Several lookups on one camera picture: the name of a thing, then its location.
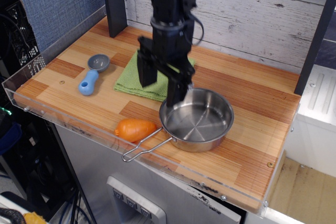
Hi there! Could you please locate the stainless steel pan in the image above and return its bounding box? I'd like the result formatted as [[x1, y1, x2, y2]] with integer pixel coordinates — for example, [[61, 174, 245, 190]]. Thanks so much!
[[122, 88, 234, 162]]

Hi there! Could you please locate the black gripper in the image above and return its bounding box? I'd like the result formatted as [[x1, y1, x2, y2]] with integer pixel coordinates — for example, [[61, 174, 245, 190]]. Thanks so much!
[[137, 24, 195, 107]]

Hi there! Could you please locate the blue grey ice cream scoop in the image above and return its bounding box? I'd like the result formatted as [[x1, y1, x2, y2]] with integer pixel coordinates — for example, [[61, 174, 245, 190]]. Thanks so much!
[[78, 54, 110, 96]]

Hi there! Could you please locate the green folded towel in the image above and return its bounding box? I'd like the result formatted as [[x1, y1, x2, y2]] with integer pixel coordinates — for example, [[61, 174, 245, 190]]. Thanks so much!
[[113, 48, 196, 102]]

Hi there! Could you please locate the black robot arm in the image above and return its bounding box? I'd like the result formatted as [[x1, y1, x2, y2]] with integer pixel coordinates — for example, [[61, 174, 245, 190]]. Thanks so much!
[[137, 0, 199, 107]]

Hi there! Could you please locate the dark right vertical post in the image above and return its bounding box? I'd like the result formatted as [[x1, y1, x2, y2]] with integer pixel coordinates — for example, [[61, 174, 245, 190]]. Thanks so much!
[[294, 0, 335, 95]]

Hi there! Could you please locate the yellow object bottom left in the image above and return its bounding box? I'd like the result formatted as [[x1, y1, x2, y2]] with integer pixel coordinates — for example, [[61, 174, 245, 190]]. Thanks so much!
[[23, 212, 47, 224]]

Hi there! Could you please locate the grey panel with buttons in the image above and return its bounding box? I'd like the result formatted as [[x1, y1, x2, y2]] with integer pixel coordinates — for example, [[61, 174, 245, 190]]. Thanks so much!
[[106, 176, 166, 223]]

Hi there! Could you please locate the black plastic crate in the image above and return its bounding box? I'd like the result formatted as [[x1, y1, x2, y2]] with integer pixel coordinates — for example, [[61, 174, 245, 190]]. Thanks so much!
[[3, 1, 39, 66]]

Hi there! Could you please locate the orange toy carrot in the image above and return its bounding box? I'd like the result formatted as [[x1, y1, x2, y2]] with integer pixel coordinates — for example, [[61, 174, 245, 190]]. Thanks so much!
[[114, 119, 157, 142]]

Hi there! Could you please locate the clear acrylic table guard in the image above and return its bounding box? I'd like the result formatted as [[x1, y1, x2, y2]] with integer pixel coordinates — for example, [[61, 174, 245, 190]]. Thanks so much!
[[1, 55, 300, 218]]

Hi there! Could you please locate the white ribbed block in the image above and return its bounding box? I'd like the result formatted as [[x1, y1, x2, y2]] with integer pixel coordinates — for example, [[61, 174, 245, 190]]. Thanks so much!
[[298, 65, 335, 126]]

